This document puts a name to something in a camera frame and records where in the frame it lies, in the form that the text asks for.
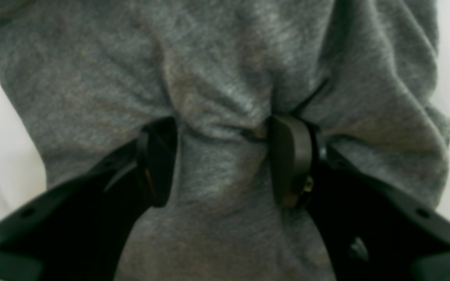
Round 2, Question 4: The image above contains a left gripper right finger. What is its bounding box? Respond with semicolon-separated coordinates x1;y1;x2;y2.
268;114;450;281

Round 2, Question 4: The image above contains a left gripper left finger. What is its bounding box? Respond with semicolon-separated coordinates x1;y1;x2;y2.
0;117;177;281

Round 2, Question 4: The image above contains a grey t-shirt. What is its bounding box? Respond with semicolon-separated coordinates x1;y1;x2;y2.
0;0;450;281

